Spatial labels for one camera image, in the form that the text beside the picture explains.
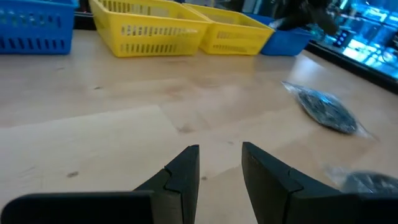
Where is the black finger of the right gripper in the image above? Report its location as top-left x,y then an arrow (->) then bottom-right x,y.
275,12 -> 312,32
310,7 -> 340,36

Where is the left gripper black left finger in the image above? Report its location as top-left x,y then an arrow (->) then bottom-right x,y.
0,144 -> 200,224

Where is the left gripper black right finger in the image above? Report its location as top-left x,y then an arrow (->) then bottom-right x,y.
241,141 -> 398,224

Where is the blue plastic basket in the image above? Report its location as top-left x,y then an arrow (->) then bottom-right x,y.
244,12 -> 314,57
0,0 -> 79,56

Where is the yellow plastic basket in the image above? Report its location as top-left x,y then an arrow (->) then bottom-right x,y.
88,0 -> 213,58
182,2 -> 276,57

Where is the dark round soap clear pouch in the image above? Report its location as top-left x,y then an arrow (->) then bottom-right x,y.
324,166 -> 398,194
280,80 -> 376,140

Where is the small white toothpaste tube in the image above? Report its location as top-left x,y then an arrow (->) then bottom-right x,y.
268,17 -> 284,31

